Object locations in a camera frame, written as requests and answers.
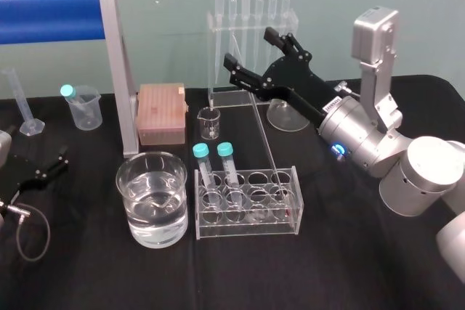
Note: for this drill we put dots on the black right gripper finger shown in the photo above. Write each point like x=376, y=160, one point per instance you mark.
x=296, y=52
x=250, y=80

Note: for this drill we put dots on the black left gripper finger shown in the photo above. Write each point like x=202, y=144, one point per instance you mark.
x=52, y=170

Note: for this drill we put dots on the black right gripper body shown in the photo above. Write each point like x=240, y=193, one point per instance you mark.
x=301, y=81

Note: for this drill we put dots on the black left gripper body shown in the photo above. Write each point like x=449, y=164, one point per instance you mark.
x=18, y=174

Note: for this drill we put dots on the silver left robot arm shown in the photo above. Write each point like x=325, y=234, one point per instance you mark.
x=4, y=144

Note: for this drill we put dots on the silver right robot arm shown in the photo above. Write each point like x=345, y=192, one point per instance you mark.
x=374, y=143

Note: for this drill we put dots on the small glass beaker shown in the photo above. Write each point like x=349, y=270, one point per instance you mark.
x=210, y=125

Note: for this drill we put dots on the clear plastic beaker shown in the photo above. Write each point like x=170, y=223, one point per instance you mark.
x=89, y=114

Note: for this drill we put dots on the teal capped tube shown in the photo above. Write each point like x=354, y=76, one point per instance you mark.
x=225, y=149
x=201, y=151
x=67, y=90

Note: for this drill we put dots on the large glass beaker with water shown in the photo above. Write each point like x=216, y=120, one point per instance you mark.
x=154, y=212

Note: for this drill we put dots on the clear acrylic test tube rack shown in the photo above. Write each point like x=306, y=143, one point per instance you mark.
x=250, y=228

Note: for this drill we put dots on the clear acrylic pipette stand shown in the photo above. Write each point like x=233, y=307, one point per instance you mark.
x=232, y=97

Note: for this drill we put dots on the clear glass funnel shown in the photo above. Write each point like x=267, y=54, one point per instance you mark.
x=287, y=119

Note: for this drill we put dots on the clear plastic pipette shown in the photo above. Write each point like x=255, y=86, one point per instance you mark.
x=245, y=1
x=272, y=5
x=232, y=8
x=219, y=1
x=286, y=3

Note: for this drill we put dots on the clear plastic graduated cylinder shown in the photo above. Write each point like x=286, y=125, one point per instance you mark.
x=20, y=99

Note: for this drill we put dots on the pink pipette tip box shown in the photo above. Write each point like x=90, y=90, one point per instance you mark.
x=160, y=114

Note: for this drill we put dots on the grey roll stand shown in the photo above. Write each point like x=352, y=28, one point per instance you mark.
x=120, y=81

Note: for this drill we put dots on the blue cylinder roll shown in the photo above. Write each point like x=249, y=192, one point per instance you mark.
x=47, y=16

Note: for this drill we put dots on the black table cloth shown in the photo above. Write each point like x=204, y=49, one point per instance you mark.
x=327, y=252

